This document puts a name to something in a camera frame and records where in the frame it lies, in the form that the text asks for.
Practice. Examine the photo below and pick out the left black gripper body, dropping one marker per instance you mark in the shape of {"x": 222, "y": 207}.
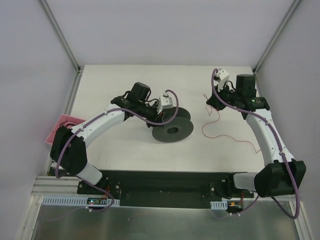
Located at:
{"x": 155, "y": 116}

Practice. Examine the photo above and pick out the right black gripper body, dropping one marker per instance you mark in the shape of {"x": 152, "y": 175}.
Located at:
{"x": 216, "y": 100}

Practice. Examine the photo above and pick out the black cable spool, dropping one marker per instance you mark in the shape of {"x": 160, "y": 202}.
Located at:
{"x": 177, "y": 130}

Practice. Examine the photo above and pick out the pink plastic box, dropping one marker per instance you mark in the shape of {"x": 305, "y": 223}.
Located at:
{"x": 66, "y": 121}

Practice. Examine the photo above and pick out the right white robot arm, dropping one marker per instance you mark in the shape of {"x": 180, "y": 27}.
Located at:
{"x": 281, "y": 174}

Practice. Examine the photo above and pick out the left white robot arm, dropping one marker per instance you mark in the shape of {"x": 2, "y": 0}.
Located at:
{"x": 69, "y": 146}

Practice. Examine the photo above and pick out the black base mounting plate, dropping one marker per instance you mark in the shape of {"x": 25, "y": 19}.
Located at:
{"x": 164, "y": 189}

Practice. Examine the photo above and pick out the shiny metal sheet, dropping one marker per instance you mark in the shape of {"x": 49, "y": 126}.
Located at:
{"x": 261, "y": 220}

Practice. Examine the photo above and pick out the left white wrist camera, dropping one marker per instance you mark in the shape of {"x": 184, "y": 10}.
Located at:
{"x": 164, "y": 102}

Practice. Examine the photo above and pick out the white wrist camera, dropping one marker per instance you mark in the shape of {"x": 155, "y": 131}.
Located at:
{"x": 164, "y": 102}
{"x": 221, "y": 76}

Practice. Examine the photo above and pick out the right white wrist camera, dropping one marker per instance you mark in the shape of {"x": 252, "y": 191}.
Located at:
{"x": 221, "y": 76}

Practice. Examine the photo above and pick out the right aluminium frame post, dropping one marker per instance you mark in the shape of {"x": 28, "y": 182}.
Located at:
{"x": 293, "y": 7}

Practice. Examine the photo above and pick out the aluminium frame post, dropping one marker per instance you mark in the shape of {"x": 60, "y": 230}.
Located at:
{"x": 293, "y": 7}
{"x": 59, "y": 34}

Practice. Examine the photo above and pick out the right white cable duct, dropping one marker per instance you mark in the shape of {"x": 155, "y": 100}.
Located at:
{"x": 219, "y": 205}

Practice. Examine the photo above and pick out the white cable duct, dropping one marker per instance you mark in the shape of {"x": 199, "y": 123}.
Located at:
{"x": 219, "y": 205}
{"x": 79, "y": 201}

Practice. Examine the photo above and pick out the left aluminium frame post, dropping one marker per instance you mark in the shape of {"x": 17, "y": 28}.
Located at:
{"x": 59, "y": 34}

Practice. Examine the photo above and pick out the front aluminium rail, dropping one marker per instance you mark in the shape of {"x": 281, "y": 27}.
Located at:
{"x": 50, "y": 185}

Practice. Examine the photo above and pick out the left white cable duct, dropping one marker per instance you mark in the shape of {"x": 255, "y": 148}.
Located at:
{"x": 79, "y": 201}

